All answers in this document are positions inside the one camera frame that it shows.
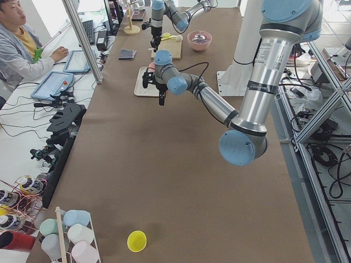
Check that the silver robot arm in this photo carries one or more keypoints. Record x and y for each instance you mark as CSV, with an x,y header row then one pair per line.
x,y
268,33
180,20

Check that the seated person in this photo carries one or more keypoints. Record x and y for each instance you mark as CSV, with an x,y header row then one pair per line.
x,y
18,46

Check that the wooden cup rack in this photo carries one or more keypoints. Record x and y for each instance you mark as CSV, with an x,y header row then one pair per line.
x,y
131,7

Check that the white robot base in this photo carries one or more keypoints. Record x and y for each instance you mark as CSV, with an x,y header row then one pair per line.
x,y
233,81

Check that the pink cup on rack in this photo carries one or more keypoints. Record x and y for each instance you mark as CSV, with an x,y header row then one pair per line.
x,y
83,252

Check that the upper teach pendant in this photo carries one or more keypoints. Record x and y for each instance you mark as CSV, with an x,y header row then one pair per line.
x,y
76,62

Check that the blue cup on rack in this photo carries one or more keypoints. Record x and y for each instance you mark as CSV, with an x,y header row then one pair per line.
x,y
72,217

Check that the yellow plastic knife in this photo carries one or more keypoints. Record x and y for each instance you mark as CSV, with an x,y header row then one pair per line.
x,y
169,37

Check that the green cup on rack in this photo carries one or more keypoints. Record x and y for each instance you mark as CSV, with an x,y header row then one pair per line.
x,y
48,227

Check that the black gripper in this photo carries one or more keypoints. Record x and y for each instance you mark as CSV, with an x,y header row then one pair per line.
x,y
156,33
161,87

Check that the grey folded cloth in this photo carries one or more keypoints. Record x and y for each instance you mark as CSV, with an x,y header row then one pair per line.
x,y
126,54

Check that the metal ice scoop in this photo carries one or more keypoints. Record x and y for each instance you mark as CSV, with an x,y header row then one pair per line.
x,y
200,38

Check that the small pink bowl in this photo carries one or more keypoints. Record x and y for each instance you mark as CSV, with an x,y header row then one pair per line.
x,y
151,66

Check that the black monitor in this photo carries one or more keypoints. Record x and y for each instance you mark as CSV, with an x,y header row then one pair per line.
x,y
115,15

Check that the aluminium frame post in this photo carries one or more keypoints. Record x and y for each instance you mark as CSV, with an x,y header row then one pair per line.
x,y
82,39

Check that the bamboo cutting board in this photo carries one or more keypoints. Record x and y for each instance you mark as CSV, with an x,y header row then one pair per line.
x,y
168,49

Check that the lower teach pendant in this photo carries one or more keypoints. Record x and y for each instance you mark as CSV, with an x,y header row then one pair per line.
x,y
52,85

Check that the large pink bowl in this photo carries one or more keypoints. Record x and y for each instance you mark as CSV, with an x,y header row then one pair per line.
x,y
199,46

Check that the black tool stand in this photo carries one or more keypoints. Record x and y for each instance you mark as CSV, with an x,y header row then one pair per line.
x,y
59,126

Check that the yellow plastic cup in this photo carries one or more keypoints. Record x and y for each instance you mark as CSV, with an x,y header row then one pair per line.
x,y
136,241

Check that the white cup on rack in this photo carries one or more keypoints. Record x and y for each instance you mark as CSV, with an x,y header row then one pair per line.
x,y
78,232

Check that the red cylinder can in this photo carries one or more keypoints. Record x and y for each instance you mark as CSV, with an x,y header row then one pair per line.
x,y
11,240

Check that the grey cup on rack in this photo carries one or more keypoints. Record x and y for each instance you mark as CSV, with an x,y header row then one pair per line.
x,y
51,246

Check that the teach pendant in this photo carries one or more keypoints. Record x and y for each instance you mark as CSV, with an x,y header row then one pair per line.
x,y
76,62
52,85

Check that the black keyboard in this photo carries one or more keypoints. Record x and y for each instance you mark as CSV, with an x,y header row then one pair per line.
x,y
88,27

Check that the white rabbit print tray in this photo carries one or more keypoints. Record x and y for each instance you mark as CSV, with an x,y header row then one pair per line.
x,y
139,90

